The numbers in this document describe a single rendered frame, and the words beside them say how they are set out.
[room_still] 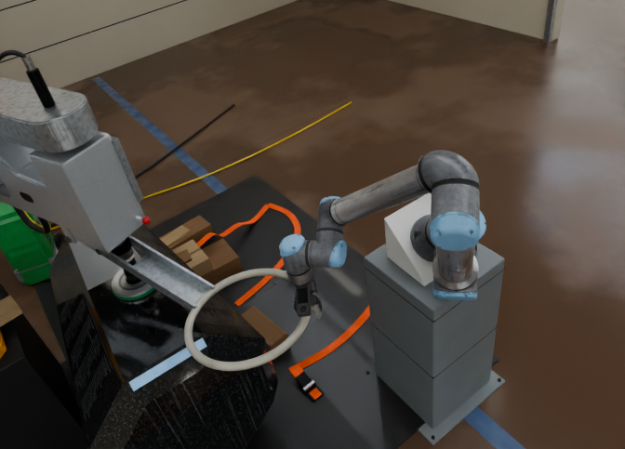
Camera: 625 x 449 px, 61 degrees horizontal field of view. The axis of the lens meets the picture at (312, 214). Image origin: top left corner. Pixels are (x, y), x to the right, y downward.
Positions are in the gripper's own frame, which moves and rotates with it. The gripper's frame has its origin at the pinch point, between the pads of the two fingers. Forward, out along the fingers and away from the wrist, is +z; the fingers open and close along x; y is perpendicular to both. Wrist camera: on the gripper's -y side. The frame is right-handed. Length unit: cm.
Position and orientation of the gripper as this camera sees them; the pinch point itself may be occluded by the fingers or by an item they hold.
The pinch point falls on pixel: (312, 319)
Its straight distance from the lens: 201.4
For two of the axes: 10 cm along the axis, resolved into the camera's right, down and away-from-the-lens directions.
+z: 1.9, 7.9, 5.9
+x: -9.8, 1.4, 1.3
